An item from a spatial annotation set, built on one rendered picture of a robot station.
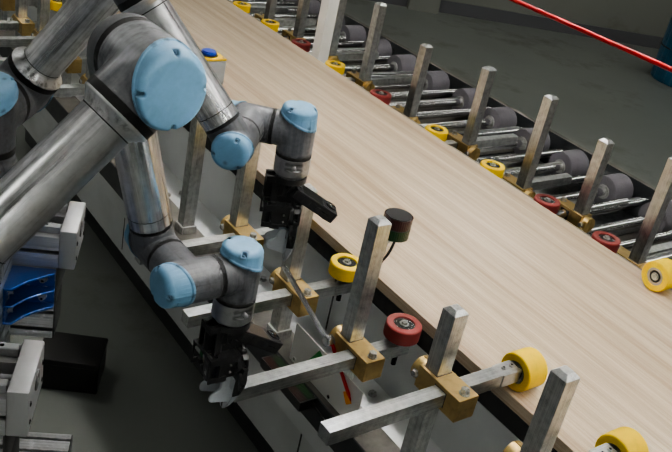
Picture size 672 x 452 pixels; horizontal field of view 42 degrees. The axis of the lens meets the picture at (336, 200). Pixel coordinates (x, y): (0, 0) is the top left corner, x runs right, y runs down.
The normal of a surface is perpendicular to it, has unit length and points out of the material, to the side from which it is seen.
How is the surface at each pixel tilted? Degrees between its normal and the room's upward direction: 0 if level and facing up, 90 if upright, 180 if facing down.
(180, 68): 85
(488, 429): 90
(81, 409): 0
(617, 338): 0
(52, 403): 0
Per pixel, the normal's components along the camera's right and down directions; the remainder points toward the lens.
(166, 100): 0.67, 0.37
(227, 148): -0.12, 0.43
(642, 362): 0.19, -0.88
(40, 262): 0.11, 0.47
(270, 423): -0.80, 0.11
